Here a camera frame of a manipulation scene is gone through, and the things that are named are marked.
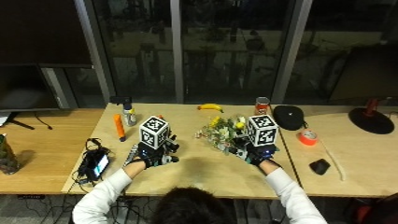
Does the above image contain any person's right hand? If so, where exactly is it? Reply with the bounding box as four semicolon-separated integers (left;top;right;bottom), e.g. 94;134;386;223
226;135;279;168

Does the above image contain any person's left hand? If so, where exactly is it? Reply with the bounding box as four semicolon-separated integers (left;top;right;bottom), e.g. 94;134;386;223
135;133;181;170

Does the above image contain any bouquet of mixed flowers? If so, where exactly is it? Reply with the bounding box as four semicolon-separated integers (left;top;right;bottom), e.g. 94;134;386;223
194;115;251;157

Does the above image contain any white marker cube left glove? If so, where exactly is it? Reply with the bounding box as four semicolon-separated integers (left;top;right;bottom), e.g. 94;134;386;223
138;115;171;150

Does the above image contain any white marker cube glove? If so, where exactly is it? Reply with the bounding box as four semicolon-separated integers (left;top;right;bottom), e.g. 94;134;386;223
246;114;279;147
138;115;171;150

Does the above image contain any white marker cube right glove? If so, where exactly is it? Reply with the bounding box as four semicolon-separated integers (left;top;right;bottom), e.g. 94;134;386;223
246;114;279;147

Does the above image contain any orange marker pen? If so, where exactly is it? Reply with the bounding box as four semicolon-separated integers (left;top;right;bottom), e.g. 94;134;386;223
111;113;127;143

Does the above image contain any spray bottle black trigger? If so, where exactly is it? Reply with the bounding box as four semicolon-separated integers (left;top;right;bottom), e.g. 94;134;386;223
109;95;138;128

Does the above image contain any red drink can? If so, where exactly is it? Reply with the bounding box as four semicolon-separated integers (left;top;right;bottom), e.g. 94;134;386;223
254;96;272;117

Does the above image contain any yellow banana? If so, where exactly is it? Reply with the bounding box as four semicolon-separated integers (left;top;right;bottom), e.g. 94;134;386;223
197;103;225;114

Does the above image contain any black oval zip case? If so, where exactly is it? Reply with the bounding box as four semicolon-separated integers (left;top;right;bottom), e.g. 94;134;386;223
271;105;308;132

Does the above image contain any orange tape roll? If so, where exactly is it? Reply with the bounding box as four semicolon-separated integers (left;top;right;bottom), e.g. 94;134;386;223
295;129;319;147

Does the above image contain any black device with lit screen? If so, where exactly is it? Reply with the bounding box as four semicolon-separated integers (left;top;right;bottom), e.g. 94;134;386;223
71;137;114;187

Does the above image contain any black computer mouse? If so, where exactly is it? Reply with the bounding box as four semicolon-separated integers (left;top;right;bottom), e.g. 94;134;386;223
308;158;331;176

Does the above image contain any thin white stick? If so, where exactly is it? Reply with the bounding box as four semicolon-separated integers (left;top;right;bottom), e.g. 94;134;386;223
316;139;347;182

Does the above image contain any black power strip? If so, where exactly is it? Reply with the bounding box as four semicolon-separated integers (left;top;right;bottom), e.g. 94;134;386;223
16;193;46;201

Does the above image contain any black monitor stand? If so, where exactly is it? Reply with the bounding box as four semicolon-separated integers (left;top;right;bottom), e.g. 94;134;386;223
0;111;37;132

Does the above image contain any red and black chair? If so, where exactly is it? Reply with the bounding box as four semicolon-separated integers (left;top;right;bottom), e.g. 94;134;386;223
350;191;398;224

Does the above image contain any dark green glass bottle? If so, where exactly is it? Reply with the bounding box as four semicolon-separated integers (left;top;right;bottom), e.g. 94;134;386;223
0;133;21;176

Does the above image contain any black computer monitor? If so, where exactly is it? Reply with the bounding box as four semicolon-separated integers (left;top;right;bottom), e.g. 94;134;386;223
0;63;94;113

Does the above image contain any grey ribbed strap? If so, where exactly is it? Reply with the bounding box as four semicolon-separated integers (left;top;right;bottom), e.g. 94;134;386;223
123;143;141;168

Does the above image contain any black monitor cable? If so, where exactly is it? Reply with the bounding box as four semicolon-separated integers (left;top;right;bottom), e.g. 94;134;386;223
31;110;54;132

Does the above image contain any black round base red post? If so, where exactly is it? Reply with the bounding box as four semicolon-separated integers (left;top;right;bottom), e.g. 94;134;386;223
347;98;396;135

